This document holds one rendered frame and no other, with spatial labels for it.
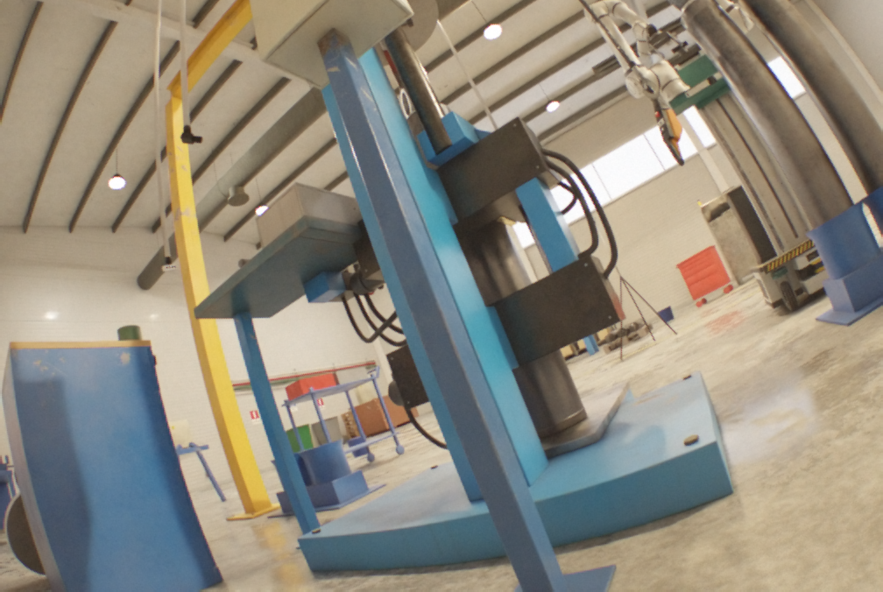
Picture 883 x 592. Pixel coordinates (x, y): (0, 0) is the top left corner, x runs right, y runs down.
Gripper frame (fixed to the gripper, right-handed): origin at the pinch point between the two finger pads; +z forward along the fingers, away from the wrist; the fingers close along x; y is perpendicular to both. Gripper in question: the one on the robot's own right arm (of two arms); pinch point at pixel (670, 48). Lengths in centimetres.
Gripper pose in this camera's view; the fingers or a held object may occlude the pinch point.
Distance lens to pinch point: 260.5
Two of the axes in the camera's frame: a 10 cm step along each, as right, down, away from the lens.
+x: -7.7, 5.4, 3.3
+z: 2.3, 7.2, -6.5
